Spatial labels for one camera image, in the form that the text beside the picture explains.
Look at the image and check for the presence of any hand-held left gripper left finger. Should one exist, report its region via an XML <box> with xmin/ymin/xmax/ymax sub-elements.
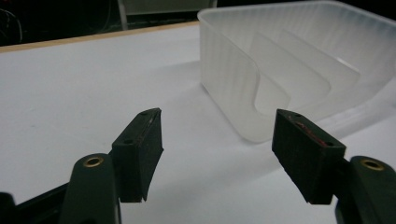
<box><xmin>59</xmin><ymin>107</ymin><xmax>164</xmax><ymax>224</ymax></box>

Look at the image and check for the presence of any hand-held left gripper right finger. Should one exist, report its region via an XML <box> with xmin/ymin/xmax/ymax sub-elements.
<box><xmin>271</xmin><ymin>108</ymin><xmax>396</xmax><ymax>224</ymax></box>

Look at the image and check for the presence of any translucent white plastic organizer bin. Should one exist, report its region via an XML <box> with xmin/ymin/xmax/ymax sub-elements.
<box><xmin>197</xmin><ymin>0</ymin><xmax>396</xmax><ymax>144</ymax></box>

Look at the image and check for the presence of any grey metal stand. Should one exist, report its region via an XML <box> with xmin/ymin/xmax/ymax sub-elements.
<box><xmin>117</xmin><ymin>0</ymin><xmax>219</xmax><ymax>32</ymax></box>

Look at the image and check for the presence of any thin dark cable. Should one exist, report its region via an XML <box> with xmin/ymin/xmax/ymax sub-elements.
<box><xmin>0</xmin><ymin>7</ymin><xmax>24</xmax><ymax>47</ymax></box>

